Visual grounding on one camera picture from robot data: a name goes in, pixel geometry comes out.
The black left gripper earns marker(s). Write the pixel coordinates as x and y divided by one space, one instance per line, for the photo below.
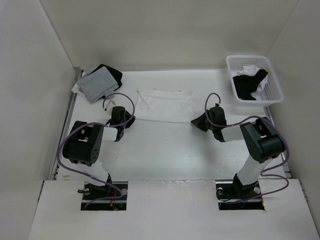
131 119

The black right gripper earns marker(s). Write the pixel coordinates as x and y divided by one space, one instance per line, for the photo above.
199 122

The white tank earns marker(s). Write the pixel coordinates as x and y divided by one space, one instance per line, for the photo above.
252 70
164 106
76 90

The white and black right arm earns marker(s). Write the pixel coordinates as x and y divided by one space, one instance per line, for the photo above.
251 133

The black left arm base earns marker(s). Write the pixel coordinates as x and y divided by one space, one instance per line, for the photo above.
104 197

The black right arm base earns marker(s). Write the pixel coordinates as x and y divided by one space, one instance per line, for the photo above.
233 196

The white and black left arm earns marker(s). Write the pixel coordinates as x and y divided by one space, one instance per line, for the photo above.
83 144

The grey folded tank top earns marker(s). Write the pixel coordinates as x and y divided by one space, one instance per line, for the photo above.
97 84

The black folded tank top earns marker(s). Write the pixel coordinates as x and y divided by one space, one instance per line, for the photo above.
116 74

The black tank top in basket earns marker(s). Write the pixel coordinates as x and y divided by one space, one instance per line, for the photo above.
245 85

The white folded tank top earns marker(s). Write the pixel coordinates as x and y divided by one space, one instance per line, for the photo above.
76 90

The white tank top in basket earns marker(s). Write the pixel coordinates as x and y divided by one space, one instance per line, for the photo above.
252 70

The white plastic laundry basket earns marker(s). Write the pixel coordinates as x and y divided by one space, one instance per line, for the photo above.
272 92

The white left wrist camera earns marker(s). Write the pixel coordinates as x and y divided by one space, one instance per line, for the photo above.
109 106

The left metal table rail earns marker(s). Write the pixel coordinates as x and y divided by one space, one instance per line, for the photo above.
63 132

